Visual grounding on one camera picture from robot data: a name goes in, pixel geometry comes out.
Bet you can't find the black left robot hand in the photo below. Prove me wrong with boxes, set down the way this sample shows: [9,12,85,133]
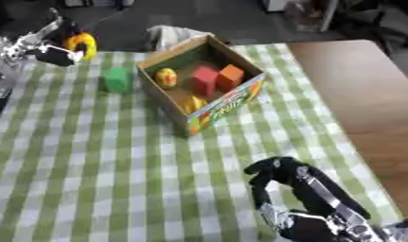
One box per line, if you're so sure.
[32,8,85,68]

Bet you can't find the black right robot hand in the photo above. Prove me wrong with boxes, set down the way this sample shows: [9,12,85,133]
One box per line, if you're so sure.
[242,156,376,242]

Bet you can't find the yellow toy ring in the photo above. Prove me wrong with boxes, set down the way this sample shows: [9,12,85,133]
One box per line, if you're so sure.
[63,31,100,61]

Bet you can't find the open cardboard box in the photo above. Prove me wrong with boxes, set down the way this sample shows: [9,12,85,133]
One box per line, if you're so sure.
[136,34,269,138]

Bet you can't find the green block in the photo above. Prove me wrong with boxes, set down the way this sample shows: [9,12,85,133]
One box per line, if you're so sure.
[98,67,135,95]

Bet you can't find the yellow and red toy fruit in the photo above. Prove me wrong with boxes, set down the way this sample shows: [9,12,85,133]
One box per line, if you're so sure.
[152,67,181,90]

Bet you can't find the white cloth bag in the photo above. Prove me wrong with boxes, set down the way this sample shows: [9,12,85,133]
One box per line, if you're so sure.
[144,25,216,53]

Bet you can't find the orange block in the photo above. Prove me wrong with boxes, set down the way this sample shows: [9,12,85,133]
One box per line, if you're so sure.
[215,63,247,93]

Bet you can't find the red block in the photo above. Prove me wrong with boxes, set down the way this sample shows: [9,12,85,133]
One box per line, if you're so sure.
[189,65,221,97]

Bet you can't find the clear plastic bag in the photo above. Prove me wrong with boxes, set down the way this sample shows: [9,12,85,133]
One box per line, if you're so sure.
[281,0,327,33]

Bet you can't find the black office chair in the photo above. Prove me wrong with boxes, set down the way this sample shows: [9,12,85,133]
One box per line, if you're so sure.
[326,0,408,49]

